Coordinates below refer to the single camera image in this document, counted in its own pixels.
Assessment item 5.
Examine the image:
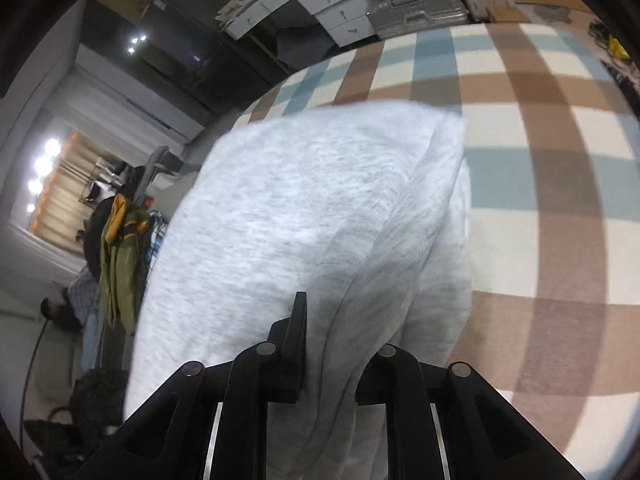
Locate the silver suitcase lying flat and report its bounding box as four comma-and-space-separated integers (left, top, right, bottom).
367, 0, 470, 40

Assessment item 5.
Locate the plaid bed sheet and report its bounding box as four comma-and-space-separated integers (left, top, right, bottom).
240, 24, 639, 479

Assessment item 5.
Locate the olive green jacket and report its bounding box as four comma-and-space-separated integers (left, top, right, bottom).
99, 194, 150, 336

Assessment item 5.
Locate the light grey hoodie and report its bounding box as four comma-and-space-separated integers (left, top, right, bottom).
124, 101, 472, 479

